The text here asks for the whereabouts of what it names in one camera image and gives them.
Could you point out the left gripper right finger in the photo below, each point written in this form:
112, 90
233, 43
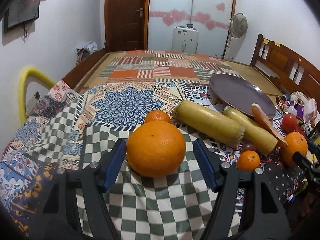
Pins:
263, 216

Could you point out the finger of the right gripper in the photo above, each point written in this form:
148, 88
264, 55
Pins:
310, 171
314, 149

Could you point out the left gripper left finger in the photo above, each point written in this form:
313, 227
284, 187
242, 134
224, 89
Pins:
60, 211

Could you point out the large orange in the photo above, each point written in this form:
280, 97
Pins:
155, 149
296, 143

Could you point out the red tomato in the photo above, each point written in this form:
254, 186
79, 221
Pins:
289, 123

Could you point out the yellow sugarcane piece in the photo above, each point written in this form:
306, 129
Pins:
210, 123
264, 141

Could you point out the pink pomelo segment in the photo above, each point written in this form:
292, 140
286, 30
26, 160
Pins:
263, 120

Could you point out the small mandarin orange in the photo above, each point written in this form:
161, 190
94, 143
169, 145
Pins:
157, 115

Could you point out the pink pouch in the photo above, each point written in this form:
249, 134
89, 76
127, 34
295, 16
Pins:
310, 110

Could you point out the small dark red fruit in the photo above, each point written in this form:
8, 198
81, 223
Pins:
248, 146

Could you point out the patchwork patterned cloth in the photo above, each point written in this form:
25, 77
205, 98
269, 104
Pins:
71, 130

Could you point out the purple round plate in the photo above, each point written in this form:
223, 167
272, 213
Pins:
241, 94

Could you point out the white standing fan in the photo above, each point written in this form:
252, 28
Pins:
238, 26

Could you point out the yellow foam tube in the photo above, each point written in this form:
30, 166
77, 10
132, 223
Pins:
27, 72

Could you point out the crumpled clothes pile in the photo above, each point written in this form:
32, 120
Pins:
85, 50

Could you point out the striped patchwork mat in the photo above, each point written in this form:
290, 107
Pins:
161, 66

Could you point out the white box appliance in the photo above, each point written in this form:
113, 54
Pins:
185, 39

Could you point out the brown wooden door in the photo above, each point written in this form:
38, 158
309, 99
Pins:
126, 24

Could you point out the wooden bed frame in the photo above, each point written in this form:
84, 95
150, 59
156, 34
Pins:
274, 68

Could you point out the small wall monitor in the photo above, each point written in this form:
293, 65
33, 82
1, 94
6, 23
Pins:
20, 13

